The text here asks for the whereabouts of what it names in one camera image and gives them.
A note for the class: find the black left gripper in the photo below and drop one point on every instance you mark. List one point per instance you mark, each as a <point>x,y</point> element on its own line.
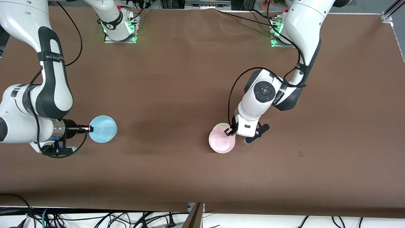
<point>230,131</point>

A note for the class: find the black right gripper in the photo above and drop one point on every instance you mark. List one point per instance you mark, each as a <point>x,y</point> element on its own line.
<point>70,129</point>

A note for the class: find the pink bowl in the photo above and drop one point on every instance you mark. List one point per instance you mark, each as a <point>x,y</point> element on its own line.
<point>220,142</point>

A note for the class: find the blue bowl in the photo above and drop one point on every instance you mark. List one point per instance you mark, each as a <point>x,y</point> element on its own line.
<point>104,129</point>

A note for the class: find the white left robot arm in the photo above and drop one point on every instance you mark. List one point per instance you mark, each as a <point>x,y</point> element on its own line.
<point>303,25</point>

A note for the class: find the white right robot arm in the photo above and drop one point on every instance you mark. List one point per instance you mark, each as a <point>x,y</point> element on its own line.
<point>19,19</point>

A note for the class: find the white bowl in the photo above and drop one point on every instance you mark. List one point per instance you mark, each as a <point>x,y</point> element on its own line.
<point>219,126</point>

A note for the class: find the brown table cover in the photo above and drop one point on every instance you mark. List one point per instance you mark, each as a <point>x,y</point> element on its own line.
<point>202,79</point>

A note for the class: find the black plug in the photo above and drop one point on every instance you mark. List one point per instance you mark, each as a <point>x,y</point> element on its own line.
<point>171,221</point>

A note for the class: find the aluminium profile bar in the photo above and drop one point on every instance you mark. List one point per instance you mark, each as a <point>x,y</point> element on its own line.
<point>207,5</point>

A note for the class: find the orange small object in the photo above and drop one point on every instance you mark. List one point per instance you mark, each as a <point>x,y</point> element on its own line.
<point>265,3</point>

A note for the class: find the metal post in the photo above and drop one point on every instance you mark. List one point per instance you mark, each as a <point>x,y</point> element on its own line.
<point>194,218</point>

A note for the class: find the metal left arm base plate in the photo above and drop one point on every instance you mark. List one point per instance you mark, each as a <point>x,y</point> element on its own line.
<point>280,45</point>

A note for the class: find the aluminium frame corner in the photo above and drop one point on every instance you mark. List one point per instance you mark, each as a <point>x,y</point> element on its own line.
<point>386,16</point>

